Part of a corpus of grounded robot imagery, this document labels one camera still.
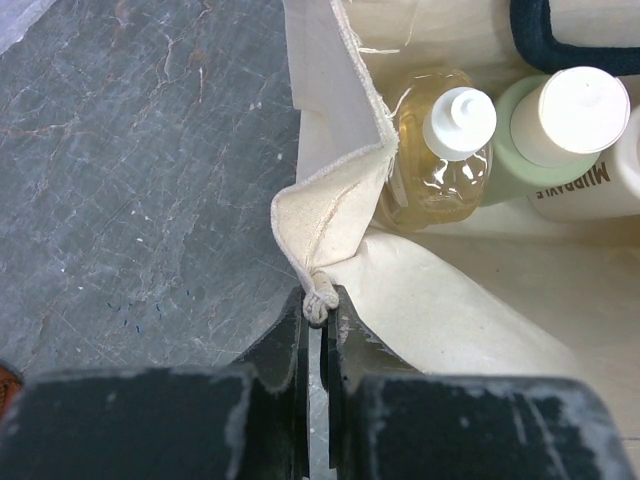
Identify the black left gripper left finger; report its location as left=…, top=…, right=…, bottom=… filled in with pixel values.
left=1, top=288, right=309, bottom=479

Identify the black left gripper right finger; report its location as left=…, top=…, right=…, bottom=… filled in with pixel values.
left=320, top=288, right=623, bottom=479

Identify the beige canvas tote bag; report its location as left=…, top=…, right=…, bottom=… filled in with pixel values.
left=269, top=0, right=640, bottom=381

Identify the clear amber liquid bottle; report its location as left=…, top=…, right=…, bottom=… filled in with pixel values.
left=376, top=67, right=497, bottom=232

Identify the cream bottle with cap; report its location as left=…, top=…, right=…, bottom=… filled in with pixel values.
left=524, top=104, right=640, bottom=221

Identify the green bottle with white cap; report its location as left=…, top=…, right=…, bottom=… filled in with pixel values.
left=481, top=66, right=631, bottom=207

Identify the brown folded towel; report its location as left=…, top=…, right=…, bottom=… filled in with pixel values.
left=0, top=364, right=23, bottom=418

